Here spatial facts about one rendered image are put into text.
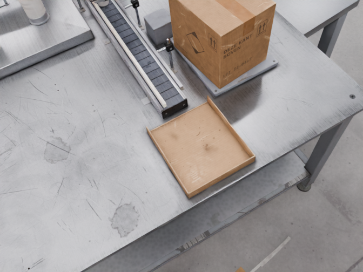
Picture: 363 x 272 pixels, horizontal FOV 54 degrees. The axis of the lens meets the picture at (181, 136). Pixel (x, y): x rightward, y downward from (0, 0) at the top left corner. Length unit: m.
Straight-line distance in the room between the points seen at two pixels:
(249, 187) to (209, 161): 0.66
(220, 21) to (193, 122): 0.37
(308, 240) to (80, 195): 1.26
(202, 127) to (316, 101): 0.43
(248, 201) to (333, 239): 0.52
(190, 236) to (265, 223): 0.47
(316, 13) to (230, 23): 0.62
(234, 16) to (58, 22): 0.84
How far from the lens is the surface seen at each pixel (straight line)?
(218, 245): 1.99
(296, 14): 1.73
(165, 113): 1.31
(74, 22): 1.72
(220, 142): 1.26
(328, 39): 1.97
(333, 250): 2.08
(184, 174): 1.21
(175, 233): 1.78
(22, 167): 1.39
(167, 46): 1.38
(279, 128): 1.32
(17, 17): 1.86
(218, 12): 1.26
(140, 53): 1.49
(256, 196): 1.85
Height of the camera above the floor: 1.93
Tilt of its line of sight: 59 degrees down
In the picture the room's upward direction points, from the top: 8 degrees counter-clockwise
